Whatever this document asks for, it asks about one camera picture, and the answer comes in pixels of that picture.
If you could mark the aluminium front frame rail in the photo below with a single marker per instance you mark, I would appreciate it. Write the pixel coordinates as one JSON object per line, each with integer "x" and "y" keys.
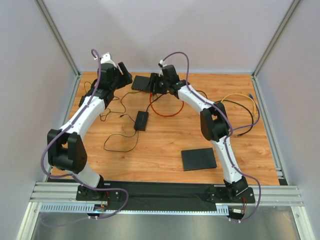
{"x": 61, "y": 210}

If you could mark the right aluminium frame post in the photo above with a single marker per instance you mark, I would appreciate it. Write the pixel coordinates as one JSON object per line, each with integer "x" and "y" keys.
{"x": 276, "y": 36}

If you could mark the left aluminium frame post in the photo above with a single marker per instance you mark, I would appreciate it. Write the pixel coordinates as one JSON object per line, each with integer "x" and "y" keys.
{"x": 44, "y": 10}

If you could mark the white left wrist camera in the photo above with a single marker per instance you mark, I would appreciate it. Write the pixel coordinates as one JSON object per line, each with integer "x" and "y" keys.
{"x": 106, "y": 59}

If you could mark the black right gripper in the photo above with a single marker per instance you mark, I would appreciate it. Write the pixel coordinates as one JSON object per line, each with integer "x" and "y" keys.
{"x": 155, "y": 83}

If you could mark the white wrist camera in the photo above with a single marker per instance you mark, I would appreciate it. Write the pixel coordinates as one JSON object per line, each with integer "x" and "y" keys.
{"x": 163, "y": 68}
{"x": 106, "y": 59}

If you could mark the black power adapter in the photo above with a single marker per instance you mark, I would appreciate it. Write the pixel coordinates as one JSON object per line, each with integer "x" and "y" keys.
{"x": 81, "y": 101}

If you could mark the black network switch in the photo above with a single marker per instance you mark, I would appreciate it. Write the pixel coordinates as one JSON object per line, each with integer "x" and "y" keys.
{"x": 198, "y": 159}
{"x": 141, "y": 83}

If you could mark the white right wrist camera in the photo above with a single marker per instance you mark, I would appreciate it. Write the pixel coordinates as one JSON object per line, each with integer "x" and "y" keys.
{"x": 163, "y": 68}

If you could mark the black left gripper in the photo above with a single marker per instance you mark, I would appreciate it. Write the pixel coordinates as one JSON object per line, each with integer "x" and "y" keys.
{"x": 124, "y": 75}

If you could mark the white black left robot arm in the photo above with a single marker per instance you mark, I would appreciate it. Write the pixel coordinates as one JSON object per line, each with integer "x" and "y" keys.
{"x": 66, "y": 150}

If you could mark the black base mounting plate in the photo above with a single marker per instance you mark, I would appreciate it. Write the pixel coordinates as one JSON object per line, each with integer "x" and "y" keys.
{"x": 155, "y": 196}

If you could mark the small black box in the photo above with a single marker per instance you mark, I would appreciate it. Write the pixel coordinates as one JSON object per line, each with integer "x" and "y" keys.
{"x": 141, "y": 121}

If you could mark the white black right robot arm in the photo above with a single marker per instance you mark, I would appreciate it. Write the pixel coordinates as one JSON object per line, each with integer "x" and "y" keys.
{"x": 214, "y": 123}

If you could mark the aluminium frame post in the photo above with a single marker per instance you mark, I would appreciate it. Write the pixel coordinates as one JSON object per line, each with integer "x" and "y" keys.
{"x": 44, "y": 10}
{"x": 276, "y": 36}

